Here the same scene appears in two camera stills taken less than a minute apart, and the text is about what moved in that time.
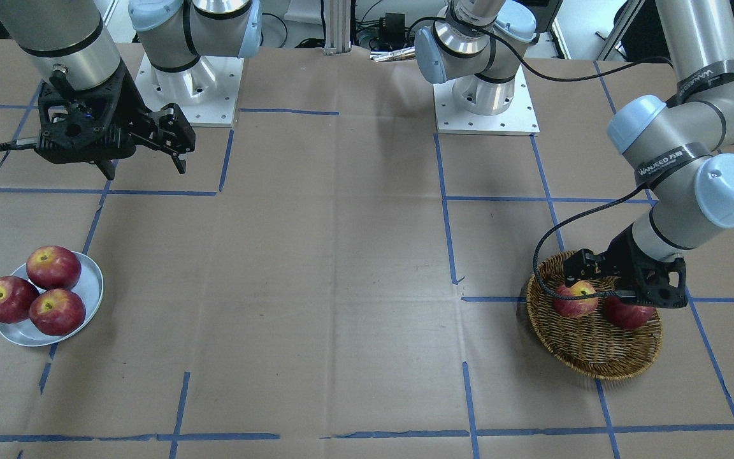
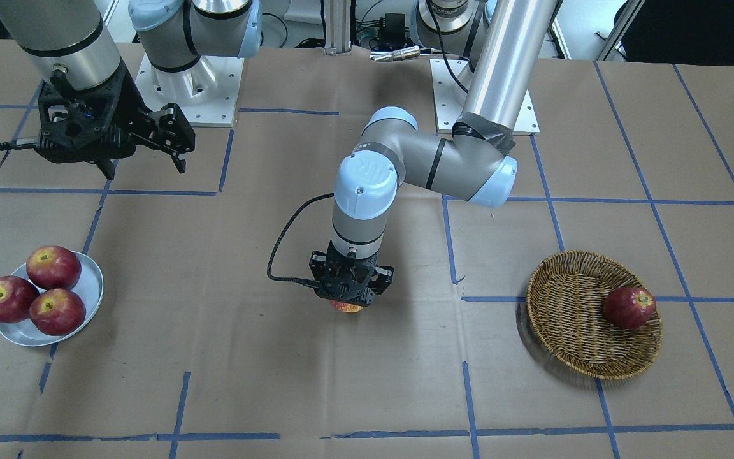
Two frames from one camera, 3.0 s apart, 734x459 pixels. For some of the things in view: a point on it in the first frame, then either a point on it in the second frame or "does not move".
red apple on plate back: (52, 267) does not move
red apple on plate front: (57, 312) does not move
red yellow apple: (578, 307) → (345, 307)
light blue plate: (90, 290) does not move
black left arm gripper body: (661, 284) → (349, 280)
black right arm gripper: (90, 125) does not move
